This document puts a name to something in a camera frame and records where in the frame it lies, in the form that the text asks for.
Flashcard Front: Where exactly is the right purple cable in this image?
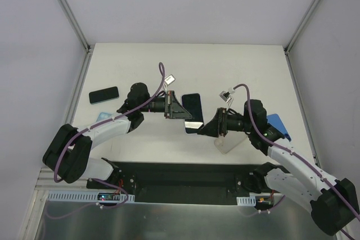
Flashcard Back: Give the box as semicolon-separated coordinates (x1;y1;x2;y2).
232;84;354;240

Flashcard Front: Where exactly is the white slotted cable duct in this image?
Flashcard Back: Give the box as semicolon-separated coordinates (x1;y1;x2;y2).
47;191;135;203
236;196;257;207

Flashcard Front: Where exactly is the left aluminium frame post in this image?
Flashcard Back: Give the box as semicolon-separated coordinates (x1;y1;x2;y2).
57;0;91;53

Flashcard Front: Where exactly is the black smartphone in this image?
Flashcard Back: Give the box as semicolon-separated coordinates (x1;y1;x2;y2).
88;87;119;105
181;93;204;135

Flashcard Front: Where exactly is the light blue phone case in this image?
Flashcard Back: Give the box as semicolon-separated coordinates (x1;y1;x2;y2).
96;112;112;122

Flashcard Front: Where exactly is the clear translucent phone case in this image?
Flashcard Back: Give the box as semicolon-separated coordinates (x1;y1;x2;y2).
214;133;248;155

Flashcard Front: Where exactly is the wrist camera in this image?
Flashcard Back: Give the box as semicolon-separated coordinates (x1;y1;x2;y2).
219;88;235;105
163;74;176;89

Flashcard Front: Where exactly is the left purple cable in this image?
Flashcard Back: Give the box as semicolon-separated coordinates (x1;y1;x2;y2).
53;62;167;210

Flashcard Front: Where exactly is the right aluminium frame post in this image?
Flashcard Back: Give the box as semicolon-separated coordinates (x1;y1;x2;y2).
284;0;323;56

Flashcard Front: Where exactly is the purple cable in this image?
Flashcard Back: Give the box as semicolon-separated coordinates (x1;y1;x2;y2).
53;62;167;210
232;84;354;240

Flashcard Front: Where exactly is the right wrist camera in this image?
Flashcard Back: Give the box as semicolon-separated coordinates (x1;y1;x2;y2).
219;88;235;105

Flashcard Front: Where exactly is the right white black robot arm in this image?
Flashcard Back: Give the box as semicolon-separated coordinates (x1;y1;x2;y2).
197;99;359;236

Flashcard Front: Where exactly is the aluminium frame post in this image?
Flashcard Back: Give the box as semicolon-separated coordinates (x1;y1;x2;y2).
57;0;91;53
284;0;323;56

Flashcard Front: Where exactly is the dark blue phone case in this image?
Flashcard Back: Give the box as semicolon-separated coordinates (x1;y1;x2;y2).
267;114;292;142

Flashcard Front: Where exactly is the right white slotted cable duct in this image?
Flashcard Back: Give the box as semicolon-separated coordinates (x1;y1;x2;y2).
236;196;257;207

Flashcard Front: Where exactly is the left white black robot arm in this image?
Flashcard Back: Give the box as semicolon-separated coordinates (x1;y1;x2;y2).
42;83;192;189

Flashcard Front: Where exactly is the left white slotted cable duct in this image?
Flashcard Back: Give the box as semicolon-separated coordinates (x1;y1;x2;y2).
47;191;135;203

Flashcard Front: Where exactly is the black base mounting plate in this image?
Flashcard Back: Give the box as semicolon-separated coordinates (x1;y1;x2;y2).
84;161;287;204

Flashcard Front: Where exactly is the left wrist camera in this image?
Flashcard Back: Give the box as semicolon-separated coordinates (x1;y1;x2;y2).
163;74;176;89

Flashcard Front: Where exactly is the horizontal aluminium extrusion rail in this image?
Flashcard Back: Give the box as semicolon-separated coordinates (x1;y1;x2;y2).
36;166;91;189

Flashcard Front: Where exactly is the lavender phone case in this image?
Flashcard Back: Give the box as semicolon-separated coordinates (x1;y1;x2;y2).
181;93;205;135

